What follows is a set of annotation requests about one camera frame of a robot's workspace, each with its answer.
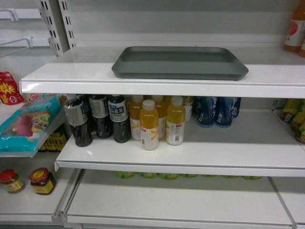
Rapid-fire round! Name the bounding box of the grey rectangular serving tray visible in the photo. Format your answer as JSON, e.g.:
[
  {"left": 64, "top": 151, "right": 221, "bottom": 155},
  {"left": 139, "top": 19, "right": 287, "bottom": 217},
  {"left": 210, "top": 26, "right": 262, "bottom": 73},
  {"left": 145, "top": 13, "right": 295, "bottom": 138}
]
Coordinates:
[{"left": 112, "top": 46, "right": 249, "bottom": 81}]

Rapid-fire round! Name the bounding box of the orange juice bottle back left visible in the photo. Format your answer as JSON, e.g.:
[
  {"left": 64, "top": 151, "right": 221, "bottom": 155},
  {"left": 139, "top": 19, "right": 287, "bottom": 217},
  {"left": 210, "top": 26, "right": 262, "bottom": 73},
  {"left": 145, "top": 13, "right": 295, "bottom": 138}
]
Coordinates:
[{"left": 130, "top": 95, "right": 143, "bottom": 141}]

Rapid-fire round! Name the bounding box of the yellow juice bottle right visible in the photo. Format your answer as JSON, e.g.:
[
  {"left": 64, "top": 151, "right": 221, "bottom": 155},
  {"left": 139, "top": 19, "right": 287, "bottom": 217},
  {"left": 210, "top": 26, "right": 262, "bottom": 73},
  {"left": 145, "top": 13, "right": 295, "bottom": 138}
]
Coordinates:
[{"left": 166, "top": 96, "right": 185, "bottom": 146}]

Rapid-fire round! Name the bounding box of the dark tea bottle right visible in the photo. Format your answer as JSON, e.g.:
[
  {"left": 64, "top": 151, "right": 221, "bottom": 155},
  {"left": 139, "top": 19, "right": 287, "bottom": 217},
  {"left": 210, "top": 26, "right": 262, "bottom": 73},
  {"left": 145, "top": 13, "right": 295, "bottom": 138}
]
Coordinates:
[{"left": 108, "top": 94, "right": 131, "bottom": 143}]

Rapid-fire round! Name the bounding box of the dark tea bottle middle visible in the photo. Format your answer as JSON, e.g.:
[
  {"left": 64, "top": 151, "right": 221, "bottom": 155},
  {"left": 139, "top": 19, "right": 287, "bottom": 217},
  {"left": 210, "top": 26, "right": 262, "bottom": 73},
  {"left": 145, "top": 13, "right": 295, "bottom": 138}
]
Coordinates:
[{"left": 89, "top": 94, "right": 112, "bottom": 139}]

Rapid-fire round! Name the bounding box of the white lower shelf board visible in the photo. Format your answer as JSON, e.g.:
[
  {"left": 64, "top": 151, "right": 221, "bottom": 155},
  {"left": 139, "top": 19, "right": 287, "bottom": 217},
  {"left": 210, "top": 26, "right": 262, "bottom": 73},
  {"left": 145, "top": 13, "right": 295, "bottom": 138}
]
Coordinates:
[{"left": 67, "top": 170, "right": 294, "bottom": 229}]

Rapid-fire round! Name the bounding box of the white shelf board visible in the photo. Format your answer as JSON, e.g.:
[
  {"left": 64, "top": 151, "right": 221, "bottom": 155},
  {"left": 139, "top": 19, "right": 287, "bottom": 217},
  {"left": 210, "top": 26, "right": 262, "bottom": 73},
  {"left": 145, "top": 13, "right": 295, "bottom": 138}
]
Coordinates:
[
  {"left": 20, "top": 46, "right": 305, "bottom": 98},
  {"left": 67, "top": 170, "right": 294, "bottom": 229},
  {"left": 55, "top": 109, "right": 305, "bottom": 177}
]

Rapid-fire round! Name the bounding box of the white middle shelf board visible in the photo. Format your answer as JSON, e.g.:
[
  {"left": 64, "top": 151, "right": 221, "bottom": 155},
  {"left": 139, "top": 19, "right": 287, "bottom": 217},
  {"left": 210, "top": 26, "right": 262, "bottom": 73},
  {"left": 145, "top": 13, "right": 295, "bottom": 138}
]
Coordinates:
[{"left": 55, "top": 109, "right": 305, "bottom": 177}]

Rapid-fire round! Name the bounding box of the white upper shelf board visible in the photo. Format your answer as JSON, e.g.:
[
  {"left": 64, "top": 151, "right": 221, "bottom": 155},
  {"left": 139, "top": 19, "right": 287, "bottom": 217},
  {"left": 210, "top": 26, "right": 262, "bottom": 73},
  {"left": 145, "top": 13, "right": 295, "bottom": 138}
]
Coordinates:
[{"left": 20, "top": 46, "right": 305, "bottom": 98}]

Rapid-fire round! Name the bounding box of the red lid sauce jar right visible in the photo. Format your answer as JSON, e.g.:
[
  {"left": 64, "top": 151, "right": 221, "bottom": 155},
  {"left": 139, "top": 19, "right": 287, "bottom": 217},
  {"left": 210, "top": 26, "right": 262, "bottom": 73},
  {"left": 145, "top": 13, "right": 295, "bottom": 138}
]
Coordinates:
[{"left": 30, "top": 167, "right": 56, "bottom": 195}]

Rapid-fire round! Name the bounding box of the red lid sauce jar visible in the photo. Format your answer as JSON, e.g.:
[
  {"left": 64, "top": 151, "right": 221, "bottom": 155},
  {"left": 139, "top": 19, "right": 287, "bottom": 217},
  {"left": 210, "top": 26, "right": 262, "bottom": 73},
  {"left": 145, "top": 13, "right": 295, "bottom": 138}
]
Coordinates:
[
  {"left": 30, "top": 167, "right": 56, "bottom": 195},
  {"left": 0, "top": 169, "right": 25, "bottom": 194}
]

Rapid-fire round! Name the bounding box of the teal snack package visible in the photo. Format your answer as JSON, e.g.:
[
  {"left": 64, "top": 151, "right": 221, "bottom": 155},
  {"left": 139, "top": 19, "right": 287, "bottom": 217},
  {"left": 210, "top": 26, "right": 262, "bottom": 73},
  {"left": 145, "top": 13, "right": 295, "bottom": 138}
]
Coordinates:
[{"left": 0, "top": 94, "right": 66, "bottom": 154}]

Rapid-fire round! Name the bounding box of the white slotted shelf upright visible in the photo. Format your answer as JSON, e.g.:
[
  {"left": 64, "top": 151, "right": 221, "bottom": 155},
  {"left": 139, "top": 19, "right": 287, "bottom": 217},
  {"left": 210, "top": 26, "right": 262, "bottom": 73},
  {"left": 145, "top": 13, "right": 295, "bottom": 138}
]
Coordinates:
[{"left": 40, "top": 0, "right": 76, "bottom": 56}]

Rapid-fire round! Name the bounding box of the red snack pouch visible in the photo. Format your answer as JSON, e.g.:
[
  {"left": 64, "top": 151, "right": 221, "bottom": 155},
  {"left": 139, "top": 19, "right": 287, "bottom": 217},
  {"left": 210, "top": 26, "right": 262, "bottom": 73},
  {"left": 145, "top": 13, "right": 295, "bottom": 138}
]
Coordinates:
[{"left": 0, "top": 72, "right": 25, "bottom": 105}]

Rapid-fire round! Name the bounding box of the red lid sauce jar left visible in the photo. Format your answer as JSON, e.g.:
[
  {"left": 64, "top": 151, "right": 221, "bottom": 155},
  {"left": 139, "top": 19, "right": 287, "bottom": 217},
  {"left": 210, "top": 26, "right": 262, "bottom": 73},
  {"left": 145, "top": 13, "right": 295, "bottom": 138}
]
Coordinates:
[{"left": 0, "top": 169, "right": 25, "bottom": 194}]

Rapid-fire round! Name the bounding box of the orange juice bottle top right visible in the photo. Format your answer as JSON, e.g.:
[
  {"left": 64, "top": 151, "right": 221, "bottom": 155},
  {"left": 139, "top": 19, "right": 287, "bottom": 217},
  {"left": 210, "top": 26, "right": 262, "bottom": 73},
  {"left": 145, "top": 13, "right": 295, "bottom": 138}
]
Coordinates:
[{"left": 283, "top": 0, "right": 305, "bottom": 52}]

